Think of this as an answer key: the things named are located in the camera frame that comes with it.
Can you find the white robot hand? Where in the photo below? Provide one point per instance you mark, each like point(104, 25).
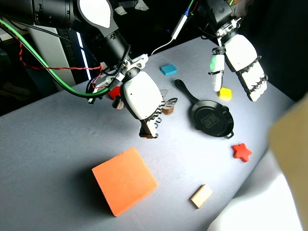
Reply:
point(240, 53)
point(142, 96)

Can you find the brown meat chunk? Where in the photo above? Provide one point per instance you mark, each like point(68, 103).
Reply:
point(168, 111)

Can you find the black cast iron pan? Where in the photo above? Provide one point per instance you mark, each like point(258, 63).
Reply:
point(213, 120)

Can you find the red round block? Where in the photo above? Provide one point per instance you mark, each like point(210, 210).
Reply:
point(115, 92)

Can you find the blue block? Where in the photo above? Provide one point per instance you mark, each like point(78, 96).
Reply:
point(169, 69)

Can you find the yellow block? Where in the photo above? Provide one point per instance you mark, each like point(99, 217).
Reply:
point(225, 93)

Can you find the large orange foam block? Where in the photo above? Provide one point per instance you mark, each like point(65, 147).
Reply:
point(124, 179)

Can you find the red star block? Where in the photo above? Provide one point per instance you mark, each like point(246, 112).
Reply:
point(241, 152)

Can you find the tan cardboard sheet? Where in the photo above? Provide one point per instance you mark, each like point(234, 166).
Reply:
point(292, 144)

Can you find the grey table cloth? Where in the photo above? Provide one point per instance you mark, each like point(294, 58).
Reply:
point(48, 156)

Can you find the tan wooden rectangular block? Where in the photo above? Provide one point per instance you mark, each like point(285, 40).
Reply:
point(201, 196)

